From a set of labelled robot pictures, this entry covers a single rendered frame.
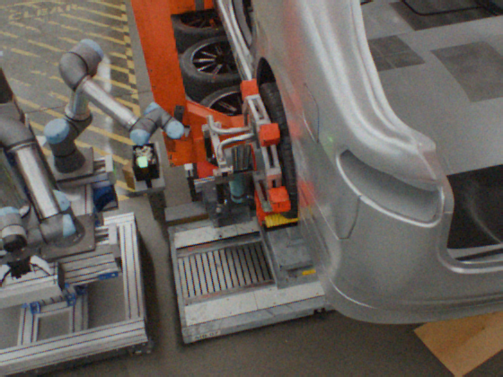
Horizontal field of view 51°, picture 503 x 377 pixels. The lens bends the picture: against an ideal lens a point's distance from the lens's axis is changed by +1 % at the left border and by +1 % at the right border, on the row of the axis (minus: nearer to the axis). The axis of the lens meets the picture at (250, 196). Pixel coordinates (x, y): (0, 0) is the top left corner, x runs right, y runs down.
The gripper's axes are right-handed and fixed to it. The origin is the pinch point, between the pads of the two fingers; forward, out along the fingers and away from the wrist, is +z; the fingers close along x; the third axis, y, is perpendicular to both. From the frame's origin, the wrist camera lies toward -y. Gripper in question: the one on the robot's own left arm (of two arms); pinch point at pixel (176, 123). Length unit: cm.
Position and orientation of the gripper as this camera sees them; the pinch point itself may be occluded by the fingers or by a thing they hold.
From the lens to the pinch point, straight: 271.0
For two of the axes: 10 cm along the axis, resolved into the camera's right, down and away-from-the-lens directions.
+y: -2.1, 9.7, 1.4
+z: -1.4, -1.7, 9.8
